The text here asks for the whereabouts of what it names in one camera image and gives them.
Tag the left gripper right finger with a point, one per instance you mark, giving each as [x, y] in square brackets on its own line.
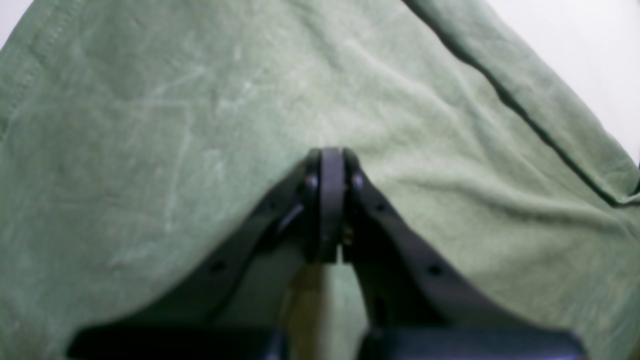
[418, 306]

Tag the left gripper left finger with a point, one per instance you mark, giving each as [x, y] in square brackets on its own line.
[229, 307]

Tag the green t-shirt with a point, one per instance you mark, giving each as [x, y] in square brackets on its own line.
[136, 134]

